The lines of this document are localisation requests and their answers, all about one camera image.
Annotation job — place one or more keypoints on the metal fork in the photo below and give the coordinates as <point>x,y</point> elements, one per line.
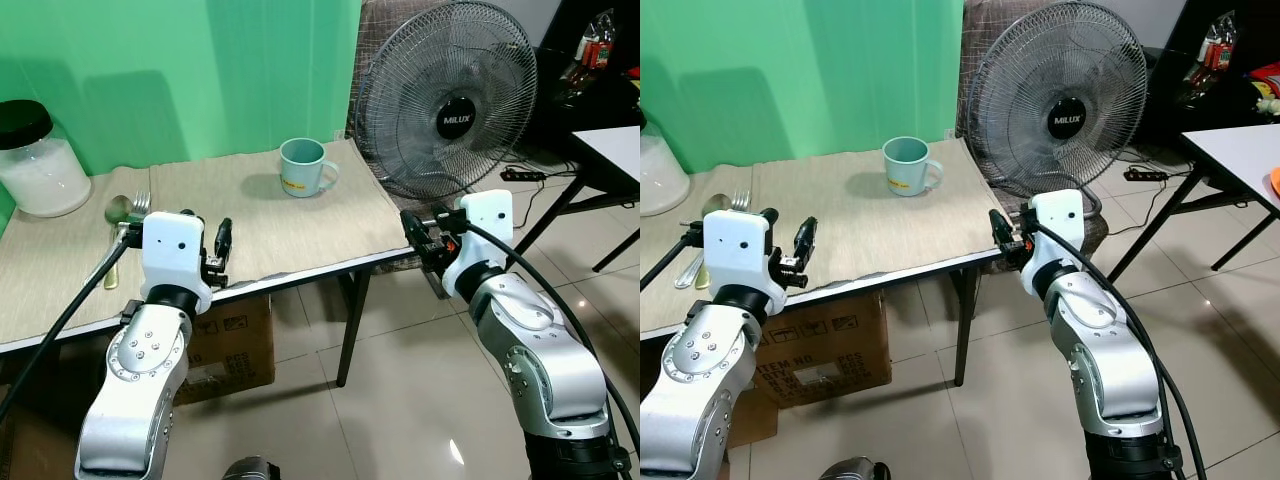
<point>741,200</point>
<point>141,200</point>

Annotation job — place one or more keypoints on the brown cardboard box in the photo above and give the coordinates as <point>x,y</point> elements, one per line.
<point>235,350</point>
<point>825,350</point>

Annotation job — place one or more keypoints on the grey standing fan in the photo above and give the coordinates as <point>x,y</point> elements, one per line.
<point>448,110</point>
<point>1060,110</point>

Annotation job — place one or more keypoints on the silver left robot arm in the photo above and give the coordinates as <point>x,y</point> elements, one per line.
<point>700,385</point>
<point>140,375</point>

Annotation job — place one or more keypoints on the brown patterned chair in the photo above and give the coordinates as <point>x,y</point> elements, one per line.
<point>375,40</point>
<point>975,35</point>

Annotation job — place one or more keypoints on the orange plate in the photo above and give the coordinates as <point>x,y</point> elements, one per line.
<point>1274,186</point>

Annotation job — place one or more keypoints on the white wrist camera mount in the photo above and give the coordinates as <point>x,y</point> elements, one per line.
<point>735,250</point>
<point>1058,222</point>
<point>487,225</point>
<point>172,250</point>

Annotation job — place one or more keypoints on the beige table mat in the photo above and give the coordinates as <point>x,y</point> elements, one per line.
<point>290,225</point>
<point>890,225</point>

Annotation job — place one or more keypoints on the black power strip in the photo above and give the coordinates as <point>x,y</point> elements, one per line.
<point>1146,175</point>
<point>523,174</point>

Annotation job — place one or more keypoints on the clear bag of bottles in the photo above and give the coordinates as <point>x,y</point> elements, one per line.
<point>597,45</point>
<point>1220,45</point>

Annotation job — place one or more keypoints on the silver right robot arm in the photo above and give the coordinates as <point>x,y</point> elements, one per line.
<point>540,350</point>
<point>1100,350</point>

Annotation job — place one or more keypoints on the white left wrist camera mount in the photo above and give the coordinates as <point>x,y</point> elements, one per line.
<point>172,250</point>
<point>735,250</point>

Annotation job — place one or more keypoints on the red and yellow packet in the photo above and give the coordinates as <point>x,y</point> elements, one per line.
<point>1268,85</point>

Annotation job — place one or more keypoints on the grey robot leg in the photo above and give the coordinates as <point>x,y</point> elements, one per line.
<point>250,468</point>
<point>852,468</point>

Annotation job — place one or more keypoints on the white folding table black legs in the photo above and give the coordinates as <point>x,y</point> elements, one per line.
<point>1235,160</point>
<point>612,150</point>

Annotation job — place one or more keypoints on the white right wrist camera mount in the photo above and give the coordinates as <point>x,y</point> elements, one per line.
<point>1058,222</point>
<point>487,225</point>

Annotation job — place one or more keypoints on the green backdrop cloth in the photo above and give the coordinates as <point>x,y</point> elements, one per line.
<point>800,80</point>
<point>180,80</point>

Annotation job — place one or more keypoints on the metal spoon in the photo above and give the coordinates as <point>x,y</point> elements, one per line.
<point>117,208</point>
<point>712,203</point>

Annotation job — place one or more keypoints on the light green mug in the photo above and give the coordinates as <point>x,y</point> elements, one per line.
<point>302,168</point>
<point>905,167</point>

